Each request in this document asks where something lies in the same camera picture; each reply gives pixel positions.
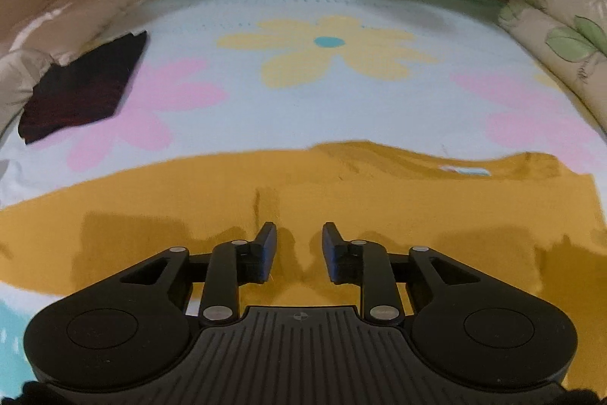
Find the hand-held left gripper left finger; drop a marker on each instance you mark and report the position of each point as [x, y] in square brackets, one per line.
[266, 246]

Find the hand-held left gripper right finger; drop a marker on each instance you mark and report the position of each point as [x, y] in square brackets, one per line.
[332, 246]

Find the yellow knit garment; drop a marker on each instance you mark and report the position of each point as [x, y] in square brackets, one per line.
[189, 196]

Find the floral printed bedsheet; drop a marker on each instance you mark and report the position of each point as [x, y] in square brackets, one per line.
[379, 111]

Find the dark maroon folded cloth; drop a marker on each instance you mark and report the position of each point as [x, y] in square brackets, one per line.
[85, 84]

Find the beige cushion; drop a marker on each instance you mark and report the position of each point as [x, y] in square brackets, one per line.
[19, 87]

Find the leaf print pillow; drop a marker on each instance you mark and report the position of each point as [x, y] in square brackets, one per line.
[564, 35]

